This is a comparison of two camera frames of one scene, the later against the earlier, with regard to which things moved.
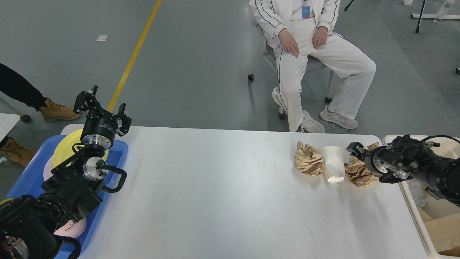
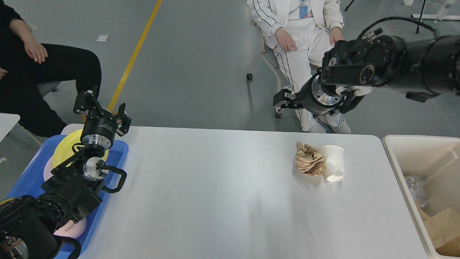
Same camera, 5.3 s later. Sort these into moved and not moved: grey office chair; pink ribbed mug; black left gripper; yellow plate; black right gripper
Moved: grey office chair; black right gripper
Not moved: black left gripper; yellow plate; pink ribbed mug
